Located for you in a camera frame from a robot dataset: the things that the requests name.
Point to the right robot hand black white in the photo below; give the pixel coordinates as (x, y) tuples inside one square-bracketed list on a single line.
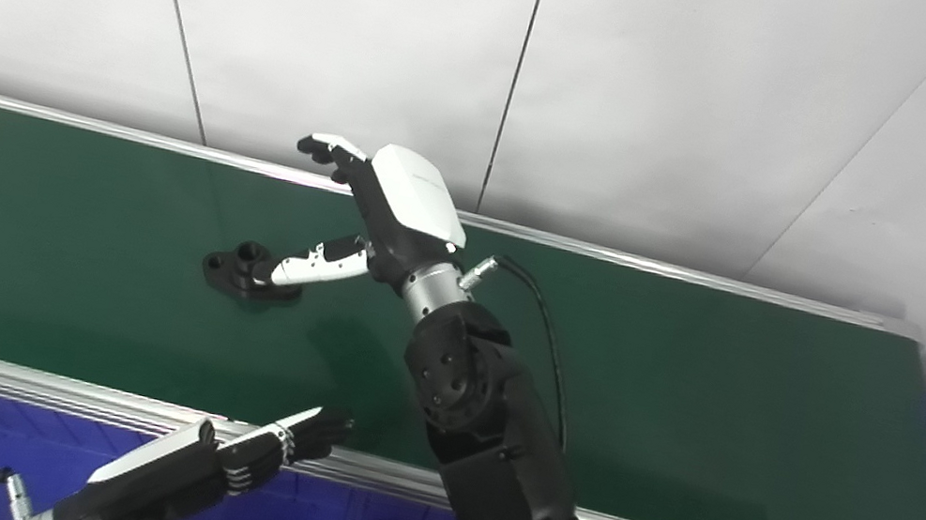
[(411, 203)]

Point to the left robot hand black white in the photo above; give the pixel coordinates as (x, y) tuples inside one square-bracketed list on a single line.
[(168, 475)]

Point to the black flanged machine part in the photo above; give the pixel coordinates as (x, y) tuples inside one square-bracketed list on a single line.
[(233, 265)]

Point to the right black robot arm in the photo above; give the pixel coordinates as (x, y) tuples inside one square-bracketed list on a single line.
[(489, 436)]

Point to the green conveyor belt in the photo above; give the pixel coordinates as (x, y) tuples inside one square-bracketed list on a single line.
[(22, 381), (731, 412)]

